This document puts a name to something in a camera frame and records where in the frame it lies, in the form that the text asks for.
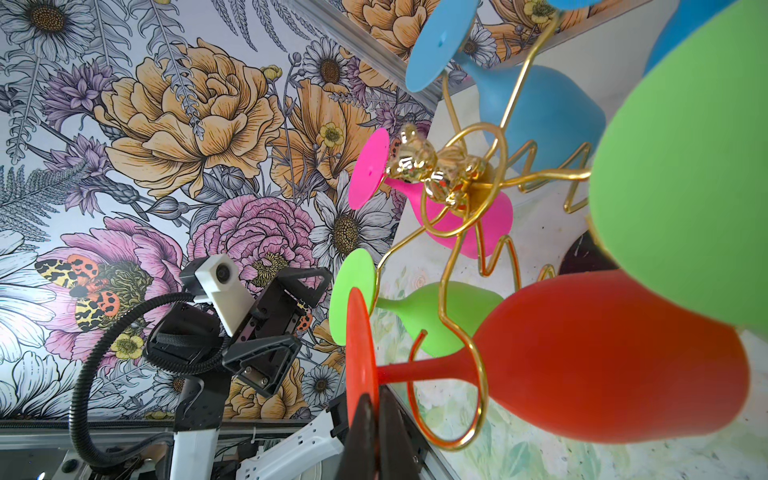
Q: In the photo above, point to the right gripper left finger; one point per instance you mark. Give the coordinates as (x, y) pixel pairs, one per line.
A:
(359, 460)

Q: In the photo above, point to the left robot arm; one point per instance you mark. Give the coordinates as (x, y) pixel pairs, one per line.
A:
(198, 416)

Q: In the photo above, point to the green wine glass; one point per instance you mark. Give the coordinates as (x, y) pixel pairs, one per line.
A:
(467, 305)
(678, 189)

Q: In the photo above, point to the gold wire glass rack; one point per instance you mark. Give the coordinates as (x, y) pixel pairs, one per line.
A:
(466, 176)

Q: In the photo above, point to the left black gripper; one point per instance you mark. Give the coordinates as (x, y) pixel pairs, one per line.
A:
(263, 348)

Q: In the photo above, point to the pink wine glass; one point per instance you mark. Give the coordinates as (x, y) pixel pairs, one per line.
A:
(369, 173)

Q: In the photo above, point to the left blue wine glass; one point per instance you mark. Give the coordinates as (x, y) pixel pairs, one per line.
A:
(530, 102)

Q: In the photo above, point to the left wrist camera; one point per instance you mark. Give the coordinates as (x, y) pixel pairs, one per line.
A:
(215, 280)

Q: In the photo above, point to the aluminium front rail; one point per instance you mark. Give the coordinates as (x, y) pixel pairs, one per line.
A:
(150, 432)

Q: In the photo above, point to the red wine glass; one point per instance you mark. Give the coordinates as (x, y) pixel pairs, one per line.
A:
(598, 358)

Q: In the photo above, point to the blue wine glass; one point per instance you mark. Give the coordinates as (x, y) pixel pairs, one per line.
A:
(530, 102)
(635, 42)

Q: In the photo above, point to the right blue wine glass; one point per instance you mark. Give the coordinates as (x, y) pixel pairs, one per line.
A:
(635, 42)

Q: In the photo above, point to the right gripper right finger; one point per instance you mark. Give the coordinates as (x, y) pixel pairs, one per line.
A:
(396, 458)

